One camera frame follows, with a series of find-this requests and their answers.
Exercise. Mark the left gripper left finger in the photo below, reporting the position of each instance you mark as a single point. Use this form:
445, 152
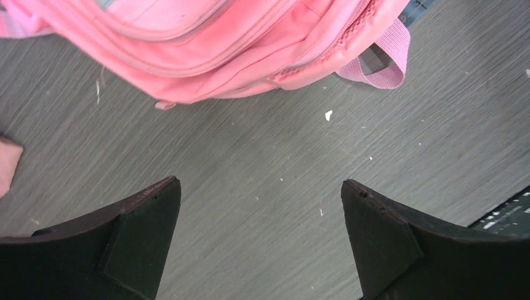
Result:
116, 252

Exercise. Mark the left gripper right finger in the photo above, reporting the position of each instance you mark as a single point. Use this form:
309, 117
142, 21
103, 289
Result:
403, 253

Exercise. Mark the pink student backpack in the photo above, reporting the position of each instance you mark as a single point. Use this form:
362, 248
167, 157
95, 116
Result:
182, 52

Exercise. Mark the blue book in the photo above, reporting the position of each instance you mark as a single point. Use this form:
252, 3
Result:
414, 10

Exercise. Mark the pink shorts on hanger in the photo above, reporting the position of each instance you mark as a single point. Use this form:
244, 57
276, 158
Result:
10, 156

